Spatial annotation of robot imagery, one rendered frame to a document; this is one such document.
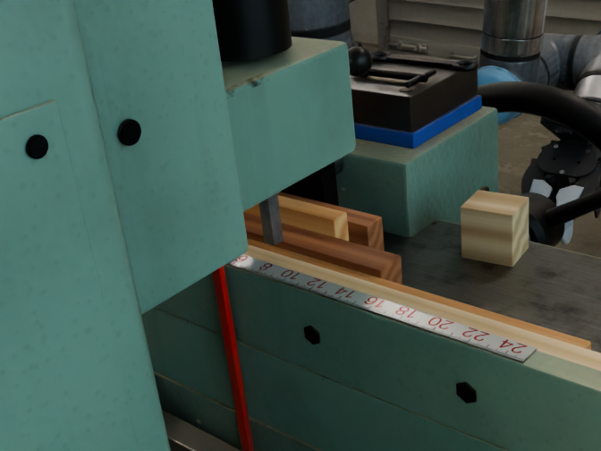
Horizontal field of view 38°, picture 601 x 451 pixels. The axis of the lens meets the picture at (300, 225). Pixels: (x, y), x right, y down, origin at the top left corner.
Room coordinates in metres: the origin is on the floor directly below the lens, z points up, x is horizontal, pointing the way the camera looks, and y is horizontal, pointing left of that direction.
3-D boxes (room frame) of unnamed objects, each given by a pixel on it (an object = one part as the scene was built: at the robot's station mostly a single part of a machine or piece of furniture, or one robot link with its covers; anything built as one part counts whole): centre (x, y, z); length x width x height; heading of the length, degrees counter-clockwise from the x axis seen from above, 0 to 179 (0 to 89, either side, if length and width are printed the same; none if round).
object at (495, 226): (0.54, -0.13, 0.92); 0.04 x 0.03 x 0.04; 54
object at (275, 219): (0.50, 0.02, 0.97); 0.01 x 0.01 x 0.05; 47
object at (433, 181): (0.68, -0.08, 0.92); 0.15 x 0.13 x 0.09; 47
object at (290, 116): (0.49, 0.03, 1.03); 0.14 x 0.07 x 0.09; 137
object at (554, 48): (1.17, -0.35, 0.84); 0.11 x 0.11 x 0.08; 51
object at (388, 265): (0.54, 0.03, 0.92); 0.23 x 0.02 x 0.04; 47
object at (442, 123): (0.68, -0.07, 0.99); 0.13 x 0.11 x 0.06; 47
